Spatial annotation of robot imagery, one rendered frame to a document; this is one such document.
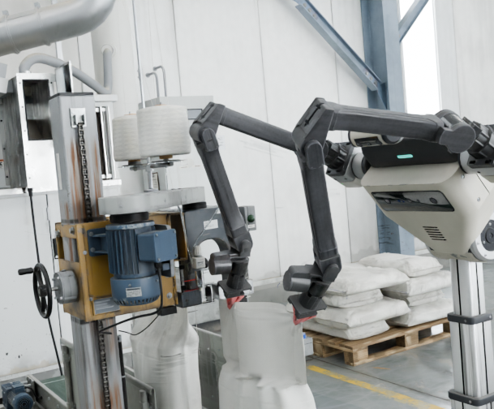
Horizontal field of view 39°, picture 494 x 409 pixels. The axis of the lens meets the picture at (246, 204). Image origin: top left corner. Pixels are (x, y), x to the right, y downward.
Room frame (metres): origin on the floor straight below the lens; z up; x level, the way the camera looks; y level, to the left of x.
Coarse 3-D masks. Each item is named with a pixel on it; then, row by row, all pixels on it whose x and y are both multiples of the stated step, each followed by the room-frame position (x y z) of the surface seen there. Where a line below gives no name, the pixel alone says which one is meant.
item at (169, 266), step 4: (156, 224) 2.19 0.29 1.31; (160, 224) 2.18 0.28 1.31; (156, 228) 2.18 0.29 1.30; (160, 228) 2.16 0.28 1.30; (164, 228) 2.13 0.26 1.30; (168, 228) 2.11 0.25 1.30; (168, 260) 2.12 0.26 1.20; (172, 260) 2.12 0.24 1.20; (164, 264) 2.11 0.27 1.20; (168, 264) 2.12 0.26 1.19; (172, 264) 2.11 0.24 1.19; (164, 268) 2.11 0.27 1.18; (168, 268) 2.12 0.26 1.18; (172, 268) 2.11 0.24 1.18; (164, 272) 2.16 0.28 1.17; (168, 272) 2.13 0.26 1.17; (172, 272) 2.11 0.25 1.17; (168, 276) 2.13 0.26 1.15; (172, 276) 2.12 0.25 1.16
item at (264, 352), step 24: (240, 312) 2.11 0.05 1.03; (264, 312) 2.06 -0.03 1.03; (288, 312) 2.03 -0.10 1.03; (240, 336) 2.12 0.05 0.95; (264, 336) 2.06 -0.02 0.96; (288, 336) 2.02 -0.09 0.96; (240, 360) 2.14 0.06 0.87; (264, 360) 2.06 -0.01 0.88; (288, 360) 2.03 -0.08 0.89; (240, 384) 2.13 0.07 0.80; (264, 384) 2.04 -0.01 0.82; (288, 384) 2.01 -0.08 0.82; (240, 408) 2.12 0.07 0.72; (264, 408) 2.02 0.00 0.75; (288, 408) 1.98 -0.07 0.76; (312, 408) 2.03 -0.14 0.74
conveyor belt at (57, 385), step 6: (54, 378) 3.84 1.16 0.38; (60, 378) 3.83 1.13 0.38; (48, 384) 3.74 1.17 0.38; (54, 384) 3.73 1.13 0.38; (60, 384) 3.72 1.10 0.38; (54, 390) 3.61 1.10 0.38; (60, 390) 3.60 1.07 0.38; (60, 396) 3.51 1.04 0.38; (66, 396) 3.50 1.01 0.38; (66, 402) 3.41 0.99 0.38
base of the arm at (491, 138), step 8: (480, 128) 1.75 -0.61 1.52; (488, 128) 1.77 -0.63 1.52; (480, 136) 1.74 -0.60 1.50; (488, 136) 1.75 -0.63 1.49; (472, 144) 1.75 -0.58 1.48; (480, 144) 1.75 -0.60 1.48; (488, 144) 1.75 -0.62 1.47; (472, 152) 1.78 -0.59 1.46; (480, 152) 1.76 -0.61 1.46; (488, 152) 1.76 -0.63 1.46; (472, 160) 1.81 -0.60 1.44; (480, 160) 1.79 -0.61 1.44; (488, 160) 1.77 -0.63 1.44; (472, 168) 1.82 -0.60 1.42
